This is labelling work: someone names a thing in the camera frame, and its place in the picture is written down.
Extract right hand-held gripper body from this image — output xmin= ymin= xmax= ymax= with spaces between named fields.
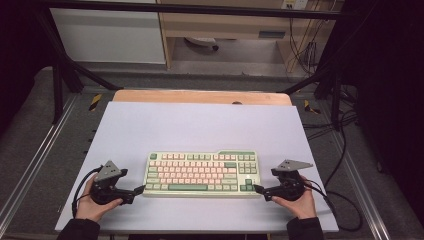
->
xmin=264 ymin=159 xmax=314 ymax=202

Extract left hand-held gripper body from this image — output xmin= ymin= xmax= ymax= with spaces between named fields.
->
xmin=90 ymin=160 xmax=136 ymax=206

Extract cream pink green keyboard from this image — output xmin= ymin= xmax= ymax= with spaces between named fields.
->
xmin=142 ymin=150 xmax=263 ymax=199

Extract person's right hand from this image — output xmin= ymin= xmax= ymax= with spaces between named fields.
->
xmin=271 ymin=176 xmax=318 ymax=220

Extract person's left hand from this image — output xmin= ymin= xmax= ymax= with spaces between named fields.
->
xmin=75 ymin=173 xmax=124 ymax=223

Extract yellow black hazard tape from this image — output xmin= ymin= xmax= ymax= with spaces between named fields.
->
xmin=303 ymin=99 xmax=322 ymax=115
xmin=88 ymin=93 xmax=103 ymax=112

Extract white board mat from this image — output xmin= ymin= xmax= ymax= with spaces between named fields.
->
xmin=54 ymin=101 xmax=340 ymax=234

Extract black metal stand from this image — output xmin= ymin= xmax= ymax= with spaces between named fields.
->
xmin=33 ymin=6 xmax=124 ymax=125
xmin=281 ymin=59 xmax=344 ymax=132

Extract white cabinet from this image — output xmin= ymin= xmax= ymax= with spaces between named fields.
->
xmin=50 ymin=0 xmax=167 ymax=65

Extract white chair base with castor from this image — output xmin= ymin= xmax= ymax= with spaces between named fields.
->
xmin=184 ymin=36 xmax=220 ymax=52

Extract light wooden desk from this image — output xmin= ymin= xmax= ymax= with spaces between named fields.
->
xmin=156 ymin=0 xmax=344 ymax=73

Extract white power outlet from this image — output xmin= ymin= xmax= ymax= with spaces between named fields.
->
xmin=280 ymin=0 xmax=309 ymax=10

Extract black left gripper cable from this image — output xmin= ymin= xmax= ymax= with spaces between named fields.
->
xmin=71 ymin=165 xmax=103 ymax=219

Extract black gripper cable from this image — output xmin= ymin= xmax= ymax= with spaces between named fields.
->
xmin=301 ymin=179 xmax=364 ymax=233
xmin=71 ymin=165 xmax=103 ymax=219

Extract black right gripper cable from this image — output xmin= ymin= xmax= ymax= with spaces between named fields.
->
xmin=301 ymin=179 xmax=364 ymax=233

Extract aluminium rail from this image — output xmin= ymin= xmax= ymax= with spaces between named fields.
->
xmin=0 ymin=94 xmax=79 ymax=228
xmin=331 ymin=133 xmax=391 ymax=240

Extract black floor cables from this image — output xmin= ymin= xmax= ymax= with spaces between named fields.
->
xmin=301 ymin=84 xmax=359 ymax=141

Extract hanging cable bundle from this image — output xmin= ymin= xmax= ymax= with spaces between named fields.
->
xmin=288 ymin=16 xmax=321 ymax=76

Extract black horizontal frame bar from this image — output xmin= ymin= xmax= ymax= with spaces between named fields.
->
xmin=43 ymin=0 xmax=344 ymax=20

